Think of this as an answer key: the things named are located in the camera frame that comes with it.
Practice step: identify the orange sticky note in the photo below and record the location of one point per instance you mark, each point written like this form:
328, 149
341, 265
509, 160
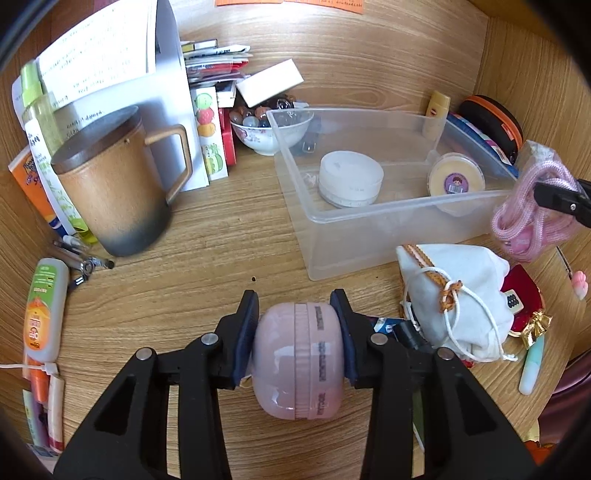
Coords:
323, 4

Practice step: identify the brown ceramic mug with lid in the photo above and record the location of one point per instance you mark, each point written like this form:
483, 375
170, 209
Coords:
111, 194

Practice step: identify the stack of books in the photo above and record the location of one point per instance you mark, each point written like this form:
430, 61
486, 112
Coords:
214, 60

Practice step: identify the green capped bottle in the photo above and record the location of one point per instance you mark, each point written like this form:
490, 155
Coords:
37, 97

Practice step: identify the yellow tube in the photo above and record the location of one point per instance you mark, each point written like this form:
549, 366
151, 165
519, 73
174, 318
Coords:
436, 113

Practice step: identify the printed paper sheet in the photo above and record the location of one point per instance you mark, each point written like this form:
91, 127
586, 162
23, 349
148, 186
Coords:
97, 50

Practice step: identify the dark red cloth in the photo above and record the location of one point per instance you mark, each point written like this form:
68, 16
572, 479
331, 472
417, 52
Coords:
568, 397

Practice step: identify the white tube with green print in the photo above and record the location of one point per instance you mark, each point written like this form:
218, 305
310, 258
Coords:
55, 194

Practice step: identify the pink hair clip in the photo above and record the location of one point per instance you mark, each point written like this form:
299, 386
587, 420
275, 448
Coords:
579, 281

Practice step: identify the red pouch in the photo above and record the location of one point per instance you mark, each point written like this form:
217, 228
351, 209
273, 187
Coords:
526, 286

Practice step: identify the teal tube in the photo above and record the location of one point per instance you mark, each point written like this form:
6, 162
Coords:
533, 364

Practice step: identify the white cardboard box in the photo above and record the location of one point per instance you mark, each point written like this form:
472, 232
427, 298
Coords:
268, 83

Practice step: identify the orange sunscreen tube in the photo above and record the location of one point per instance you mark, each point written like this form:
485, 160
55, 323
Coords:
32, 184

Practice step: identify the metal binder clip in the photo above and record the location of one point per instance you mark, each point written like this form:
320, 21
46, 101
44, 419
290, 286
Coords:
309, 145

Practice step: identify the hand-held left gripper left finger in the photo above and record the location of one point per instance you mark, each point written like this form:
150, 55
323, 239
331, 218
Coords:
247, 332

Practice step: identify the yellow pudding cup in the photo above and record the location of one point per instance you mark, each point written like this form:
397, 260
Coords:
455, 182

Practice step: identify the pink round case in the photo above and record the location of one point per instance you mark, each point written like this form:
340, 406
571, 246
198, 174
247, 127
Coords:
295, 364

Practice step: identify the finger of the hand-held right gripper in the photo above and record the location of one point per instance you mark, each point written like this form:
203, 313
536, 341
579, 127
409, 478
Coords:
554, 194

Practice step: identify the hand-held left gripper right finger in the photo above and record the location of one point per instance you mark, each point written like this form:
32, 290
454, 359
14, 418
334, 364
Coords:
344, 332

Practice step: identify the fruit print box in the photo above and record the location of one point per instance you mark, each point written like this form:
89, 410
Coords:
210, 134

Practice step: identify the mahjong tile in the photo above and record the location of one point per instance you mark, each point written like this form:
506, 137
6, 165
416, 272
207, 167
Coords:
511, 302

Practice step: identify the white bowl of beads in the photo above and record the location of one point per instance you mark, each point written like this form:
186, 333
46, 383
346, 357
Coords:
256, 136

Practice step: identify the red book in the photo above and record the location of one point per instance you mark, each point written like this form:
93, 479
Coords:
227, 134

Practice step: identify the black case with orange zipper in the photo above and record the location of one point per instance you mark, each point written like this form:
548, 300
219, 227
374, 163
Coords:
494, 115

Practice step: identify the white round jar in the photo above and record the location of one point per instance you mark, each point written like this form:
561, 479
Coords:
351, 177

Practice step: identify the clear plastic bin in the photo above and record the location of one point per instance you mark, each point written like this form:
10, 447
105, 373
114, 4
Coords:
369, 230

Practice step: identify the wooden desktop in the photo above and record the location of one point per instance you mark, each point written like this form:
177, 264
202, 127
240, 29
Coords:
207, 240

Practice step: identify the white bottle with orange label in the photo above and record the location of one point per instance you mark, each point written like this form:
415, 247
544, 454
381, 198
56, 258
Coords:
44, 314

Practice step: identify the gold bow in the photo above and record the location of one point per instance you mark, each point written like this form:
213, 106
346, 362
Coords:
535, 327

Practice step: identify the blue patchwork pencil case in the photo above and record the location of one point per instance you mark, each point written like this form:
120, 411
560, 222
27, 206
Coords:
480, 143

